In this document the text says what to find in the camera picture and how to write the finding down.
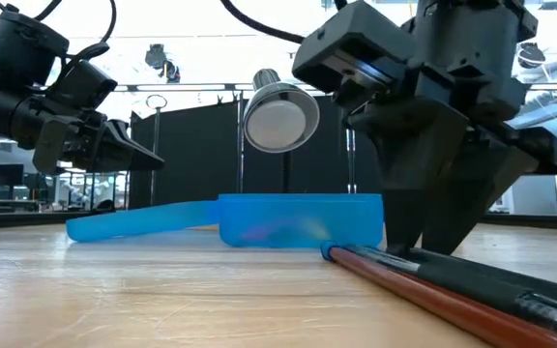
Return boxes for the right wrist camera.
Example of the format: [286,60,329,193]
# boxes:
[291,0,419,96]

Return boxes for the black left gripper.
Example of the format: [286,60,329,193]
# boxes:
[31,110,166,177]

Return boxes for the dark ceiling fixture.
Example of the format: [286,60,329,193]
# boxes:
[517,42,547,70]
[143,43,182,84]

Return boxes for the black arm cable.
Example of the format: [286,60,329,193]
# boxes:
[0,0,118,64]
[220,0,307,45]

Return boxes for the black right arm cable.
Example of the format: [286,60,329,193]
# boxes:
[220,0,307,45]

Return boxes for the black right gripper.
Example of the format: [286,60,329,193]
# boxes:
[334,28,557,256]

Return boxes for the blue plastic supply box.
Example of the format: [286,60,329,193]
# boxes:
[65,192,386,250]

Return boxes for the black retractable pen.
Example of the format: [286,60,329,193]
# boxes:
[344,243,557,337]

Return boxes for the slim black pen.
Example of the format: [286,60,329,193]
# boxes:
[401,246,557,313]

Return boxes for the black monitor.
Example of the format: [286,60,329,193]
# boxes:
[0,162,25,189]

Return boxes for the black partition screen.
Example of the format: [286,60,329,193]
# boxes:
[128,93,382,210]

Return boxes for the red pen with blue cap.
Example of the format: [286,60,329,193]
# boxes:
[319,239,557,348]

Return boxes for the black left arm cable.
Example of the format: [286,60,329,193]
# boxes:
[0,0,118,64]

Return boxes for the silver ring stand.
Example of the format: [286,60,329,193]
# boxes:
[144,93,169,208]

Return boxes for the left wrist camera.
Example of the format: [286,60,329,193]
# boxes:
[45,59,119,111]

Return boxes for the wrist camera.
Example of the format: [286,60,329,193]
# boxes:
[291,0,419,96]
[45,59,119,111]

